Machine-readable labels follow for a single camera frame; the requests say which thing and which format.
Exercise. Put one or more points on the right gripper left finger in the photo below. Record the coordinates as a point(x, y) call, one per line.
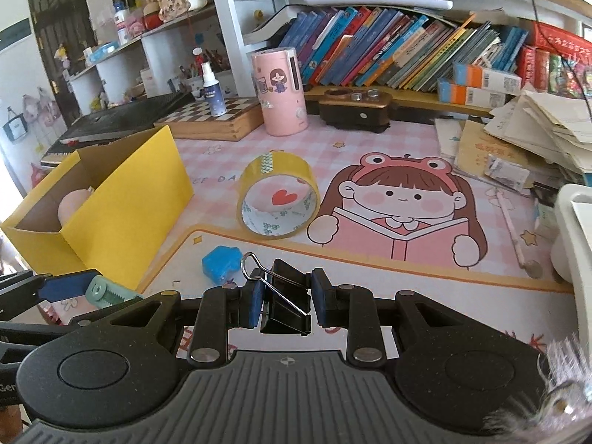
point(222, 309)

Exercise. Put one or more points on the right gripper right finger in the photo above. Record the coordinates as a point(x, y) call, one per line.
point(351, 308)

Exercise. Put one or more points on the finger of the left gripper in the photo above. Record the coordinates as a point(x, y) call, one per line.
point(24, 290)

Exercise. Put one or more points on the black binder clip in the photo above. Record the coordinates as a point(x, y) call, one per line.
point(286, 303)

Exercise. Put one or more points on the pink plush toy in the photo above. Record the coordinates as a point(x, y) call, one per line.
point(71, 203)

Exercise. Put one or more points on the blue star-shaped sharpener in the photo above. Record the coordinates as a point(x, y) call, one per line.
point(221, 263)

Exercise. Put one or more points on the pink cartoon table mat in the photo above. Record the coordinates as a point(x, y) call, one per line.
point(386, 221)

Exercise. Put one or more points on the yellow tape roll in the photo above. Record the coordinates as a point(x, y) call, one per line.
point(278, 195)

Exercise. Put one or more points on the yellow cardboard box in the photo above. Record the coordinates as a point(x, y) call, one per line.
point(140, 189)

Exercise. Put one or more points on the black electronic keyboard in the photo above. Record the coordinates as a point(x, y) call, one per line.
point(108, 125)

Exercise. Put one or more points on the wooden chess board box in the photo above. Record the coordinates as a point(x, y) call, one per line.
point(195, 121)

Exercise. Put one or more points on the brown retro radio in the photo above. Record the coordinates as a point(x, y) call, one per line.
point(351, 109)

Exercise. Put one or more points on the white spray bottle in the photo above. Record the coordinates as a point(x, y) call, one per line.
point(212, 91)

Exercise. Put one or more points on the white laptop stand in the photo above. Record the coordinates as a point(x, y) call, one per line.
point(573, 214)

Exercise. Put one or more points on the pink cylindrical canister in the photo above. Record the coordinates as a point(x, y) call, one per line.
point(279, 88)

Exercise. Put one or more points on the white cubby shelf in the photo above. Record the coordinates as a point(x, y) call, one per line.
point(163, 52)

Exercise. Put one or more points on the stack of papers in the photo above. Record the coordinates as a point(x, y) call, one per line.
point(553, 127)

